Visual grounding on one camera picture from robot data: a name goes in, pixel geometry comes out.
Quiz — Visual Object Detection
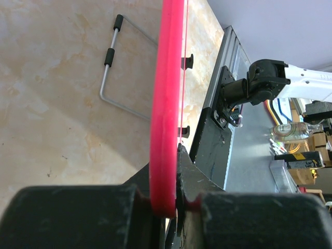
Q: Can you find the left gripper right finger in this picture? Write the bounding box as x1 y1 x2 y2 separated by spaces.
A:
176 145 331 248

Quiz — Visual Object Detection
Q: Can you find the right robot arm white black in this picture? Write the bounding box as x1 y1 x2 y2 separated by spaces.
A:
220 59 331 107

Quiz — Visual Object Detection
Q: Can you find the whiteboard with pink frame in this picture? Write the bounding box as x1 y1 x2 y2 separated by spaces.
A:
149 1 185 218

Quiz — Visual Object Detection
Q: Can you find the whiteboard stand foot left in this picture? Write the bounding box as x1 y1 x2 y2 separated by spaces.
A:
178 126 190 138

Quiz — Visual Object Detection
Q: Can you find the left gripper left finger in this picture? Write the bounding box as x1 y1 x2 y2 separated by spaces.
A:
1 167 165 248

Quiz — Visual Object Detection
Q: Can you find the whiteboard stand foot right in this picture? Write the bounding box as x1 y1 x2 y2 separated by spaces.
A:
181 54 194 71

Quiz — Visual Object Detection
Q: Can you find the clear glass bottle background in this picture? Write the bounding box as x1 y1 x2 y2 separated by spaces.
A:
270 122 324 143

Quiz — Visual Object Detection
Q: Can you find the whiteboard stand foot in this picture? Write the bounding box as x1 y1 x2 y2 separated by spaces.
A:
178 126 190 138
181 54 194 71

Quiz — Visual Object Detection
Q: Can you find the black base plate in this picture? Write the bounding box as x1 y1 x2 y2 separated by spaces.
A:
189 66 234 189

